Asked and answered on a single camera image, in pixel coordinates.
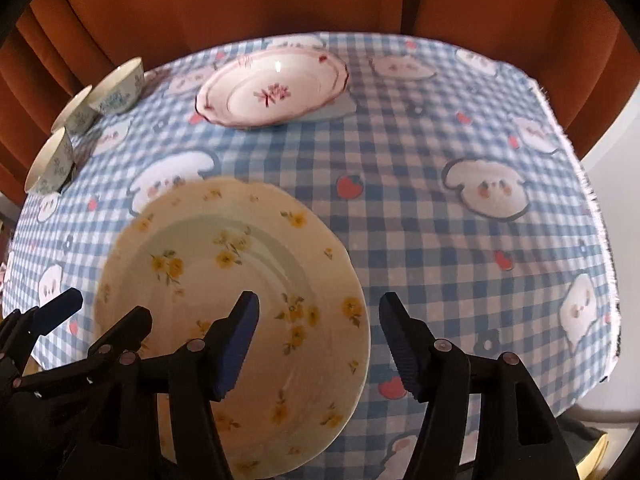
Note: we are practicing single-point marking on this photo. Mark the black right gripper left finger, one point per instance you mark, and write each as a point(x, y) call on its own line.
point(202, 372)

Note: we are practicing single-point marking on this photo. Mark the blue floral bowl middle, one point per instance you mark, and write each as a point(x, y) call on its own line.
point(77, 116)

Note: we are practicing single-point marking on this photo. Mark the yellow floral plate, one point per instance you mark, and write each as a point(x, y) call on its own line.
point(190, 254)

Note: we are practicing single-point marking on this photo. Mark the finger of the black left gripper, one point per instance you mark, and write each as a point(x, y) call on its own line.
point(120, 344)
point(21, 330)

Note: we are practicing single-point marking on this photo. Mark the blue checkered cartoon tablecloth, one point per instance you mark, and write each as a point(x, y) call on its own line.
point(444, 175)

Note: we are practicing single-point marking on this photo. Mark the orange curtain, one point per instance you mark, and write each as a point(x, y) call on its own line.
point(585, 53)

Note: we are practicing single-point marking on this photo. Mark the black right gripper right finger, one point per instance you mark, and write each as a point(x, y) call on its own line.
point(518, 438)

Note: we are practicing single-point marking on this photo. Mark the blue floral bowl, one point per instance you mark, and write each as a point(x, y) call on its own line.
point(77, 116)
point(119, 90)
point(52, 165)

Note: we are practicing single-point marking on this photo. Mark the blue floral bowl near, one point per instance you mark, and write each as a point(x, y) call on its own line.
point(52, 165)

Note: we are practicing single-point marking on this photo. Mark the blue floral bowl far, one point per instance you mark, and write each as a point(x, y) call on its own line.
point(119, 90)

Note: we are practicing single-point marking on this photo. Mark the pink floral scalloped plate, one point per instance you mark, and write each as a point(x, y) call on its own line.
point(270, 87)

